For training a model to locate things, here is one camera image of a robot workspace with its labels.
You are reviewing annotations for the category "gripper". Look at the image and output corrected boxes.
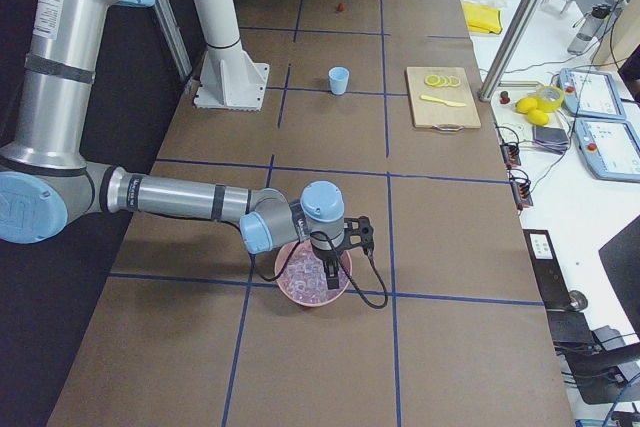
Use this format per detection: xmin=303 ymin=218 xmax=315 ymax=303
xmin=311 ymin=241 xmax=346 ymax=290

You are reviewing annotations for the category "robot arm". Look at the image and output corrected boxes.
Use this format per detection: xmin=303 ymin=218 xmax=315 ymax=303
xmin=1 ymin=0 xmax=188 ymax=296

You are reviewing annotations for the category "pink bowl with ice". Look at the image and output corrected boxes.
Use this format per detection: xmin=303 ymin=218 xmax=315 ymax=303
xmin=274 ymin=241 xmax=350 ymax=307

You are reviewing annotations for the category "light blue cup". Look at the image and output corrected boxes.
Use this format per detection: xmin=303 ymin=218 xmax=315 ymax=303
xmin=328 ymin=66 xmax=350 ymax=96

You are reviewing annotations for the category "wooden cutting board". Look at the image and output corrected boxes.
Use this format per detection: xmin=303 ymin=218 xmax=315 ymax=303
xmin=405 ymin=66 xmax=481 ymax=132

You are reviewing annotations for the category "yellow plastic knife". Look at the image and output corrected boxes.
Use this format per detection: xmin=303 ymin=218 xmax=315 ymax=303
xmin=419 ymin=94 xmax=467 ymax=108

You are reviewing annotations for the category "lemon slice four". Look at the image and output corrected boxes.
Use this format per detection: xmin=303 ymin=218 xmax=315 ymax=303
xmin=424 ymin=75 xmax=442 ymax=87

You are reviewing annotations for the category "white pillar with base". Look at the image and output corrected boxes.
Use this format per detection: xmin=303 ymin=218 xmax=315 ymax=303
xmin=193 ymin=0 xmax=270 ymax=111

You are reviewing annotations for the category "strawberry on tray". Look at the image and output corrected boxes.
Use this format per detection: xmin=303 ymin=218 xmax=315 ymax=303
xmin=499 ymin=91 xmax=510 ymax=104

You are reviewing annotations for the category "yellow lemon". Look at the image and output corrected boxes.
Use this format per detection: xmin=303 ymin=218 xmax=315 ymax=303
xmin=515 ymin=97 xmax=538 ymax=114
xmin=526 ymin=109 xmax=549 ymax=127

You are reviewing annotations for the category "dark purple wallet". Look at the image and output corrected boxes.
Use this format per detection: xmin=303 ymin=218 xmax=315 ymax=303
xmin=532 ymin=125 xmax=570 ymax=154

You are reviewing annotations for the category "yellow tape roll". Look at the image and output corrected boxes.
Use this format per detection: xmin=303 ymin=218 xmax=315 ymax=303
xmin=535 ymin=86 xmax=565 ymax=113

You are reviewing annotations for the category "black monitor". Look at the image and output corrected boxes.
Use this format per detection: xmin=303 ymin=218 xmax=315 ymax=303
xmin=599 ymin=217 xmax=640 ymax=333

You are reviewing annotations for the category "yellow cloth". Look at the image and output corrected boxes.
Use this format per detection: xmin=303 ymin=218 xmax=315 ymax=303
xmin=462 ymin=2 xmax=503 ymax=35

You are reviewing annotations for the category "lower teach pendant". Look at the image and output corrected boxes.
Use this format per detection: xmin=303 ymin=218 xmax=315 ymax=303
xmin=574 ymin=117 xmax=639 ymax=183

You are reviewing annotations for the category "teach pendant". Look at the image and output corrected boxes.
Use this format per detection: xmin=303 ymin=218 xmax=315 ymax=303
xmin=574 ymin=117 xmax=639 ymax=183
xmin=557 ymin=68 xmax=626 ymax=120

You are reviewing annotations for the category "upper teach pendant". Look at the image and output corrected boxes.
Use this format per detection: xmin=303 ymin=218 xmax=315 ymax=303
xmin=557 ymin=68 xmax=626 ymax=120

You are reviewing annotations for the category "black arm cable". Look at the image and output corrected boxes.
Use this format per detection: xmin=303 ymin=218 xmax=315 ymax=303
xmin=249 ymin=234 xmax=390 ymax=309

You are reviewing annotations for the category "aluminium frame post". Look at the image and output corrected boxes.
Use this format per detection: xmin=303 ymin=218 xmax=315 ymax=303
xmin=478 ymin=0 xmax=542 ymax=102

